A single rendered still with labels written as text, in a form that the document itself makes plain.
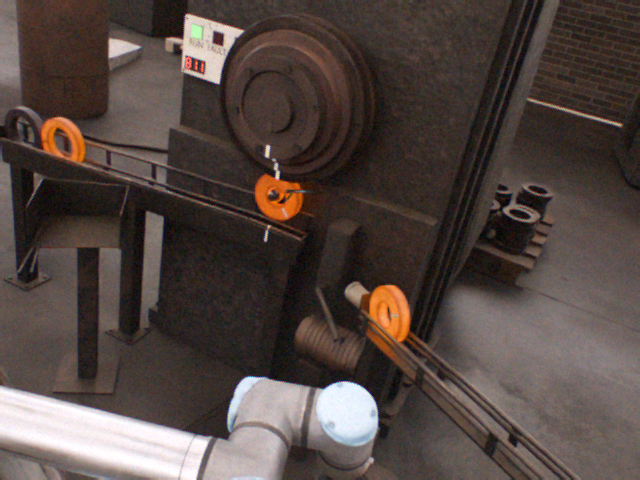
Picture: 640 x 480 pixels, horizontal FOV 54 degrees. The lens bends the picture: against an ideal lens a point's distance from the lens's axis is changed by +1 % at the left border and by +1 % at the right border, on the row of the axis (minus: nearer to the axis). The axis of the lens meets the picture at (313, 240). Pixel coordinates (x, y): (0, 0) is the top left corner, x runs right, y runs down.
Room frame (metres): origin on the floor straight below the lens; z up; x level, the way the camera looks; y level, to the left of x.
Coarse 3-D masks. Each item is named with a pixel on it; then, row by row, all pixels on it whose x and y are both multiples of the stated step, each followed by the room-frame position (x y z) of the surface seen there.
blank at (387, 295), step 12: (384, 288) 1.40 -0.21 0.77; (396, 288) 1.40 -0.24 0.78; (372, 300) 1.43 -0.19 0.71; (384, 300) 1.39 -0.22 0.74; (396, 300) 1.35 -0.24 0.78; (372, 312) 1.42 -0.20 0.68; (384, 312) 1.41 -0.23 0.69; (396, 312) 1.33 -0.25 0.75; (408, 312) 1.34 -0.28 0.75; (384, 324) 1.38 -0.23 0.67; (396, 324) 1.32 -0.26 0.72; (408, 324) 1.32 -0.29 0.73; (396, 336) 1.31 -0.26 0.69
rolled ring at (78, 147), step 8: (56, 120) 2.07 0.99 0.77; (64, 120) 2.08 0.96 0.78; (48, 128) 2.09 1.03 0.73; (56, 128) 2.11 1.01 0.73; (64, 128) 2.06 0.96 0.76; (72, 128) 2.06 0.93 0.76; (48, 136) 2.09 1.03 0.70; (72, 136) 2.05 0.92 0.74; (80, 136) 2.06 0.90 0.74; (48, 144) 2.09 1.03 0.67; (72, 144) 2.05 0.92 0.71; (80, 144) 2.05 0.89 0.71; (56, 152) 2.10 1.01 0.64; (72, 152) 2.05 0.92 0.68; (80, 152) 2.04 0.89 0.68; (80, 160) 2.05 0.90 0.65
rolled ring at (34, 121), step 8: (8, 112) 2.16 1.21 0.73; (16, 112) 2.14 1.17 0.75; (24, 112) 2.13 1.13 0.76; (32, 112) 2.14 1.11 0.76; (8, 120) 2.16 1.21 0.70; (16, 120) 2.17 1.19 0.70; (32, 120) 2.11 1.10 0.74; (40, 120) 2.13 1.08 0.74; (8, 128) 2.16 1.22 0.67; (16, 128) 2.18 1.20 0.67; (32, 128) 2.11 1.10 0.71; (40, 128) 2.11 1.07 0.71; (8, 136) 2.16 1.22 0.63; (16, 136) 2.16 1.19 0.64; (40, 136) 2.10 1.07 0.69; (24, 144) 2.16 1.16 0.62; (40, 144) 2.10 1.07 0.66
